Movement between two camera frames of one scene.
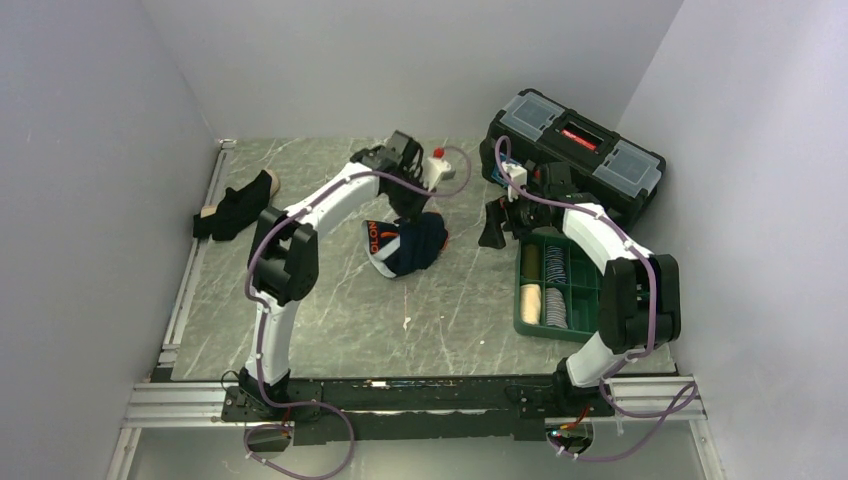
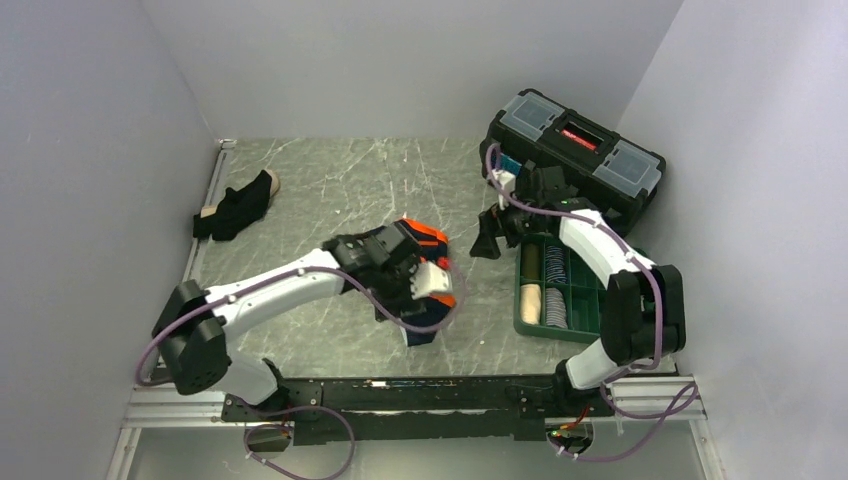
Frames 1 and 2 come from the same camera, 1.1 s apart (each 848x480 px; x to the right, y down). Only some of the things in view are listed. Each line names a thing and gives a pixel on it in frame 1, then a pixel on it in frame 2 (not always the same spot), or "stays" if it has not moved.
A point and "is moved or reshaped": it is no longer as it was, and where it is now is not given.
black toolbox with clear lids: (626, 176) stays
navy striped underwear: (555, 264) stays
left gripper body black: (406, 200) to (393, 287)
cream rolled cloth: (530, 303) stays
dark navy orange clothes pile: (397, 249) is moved or reshaped
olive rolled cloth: (531, 262) stays
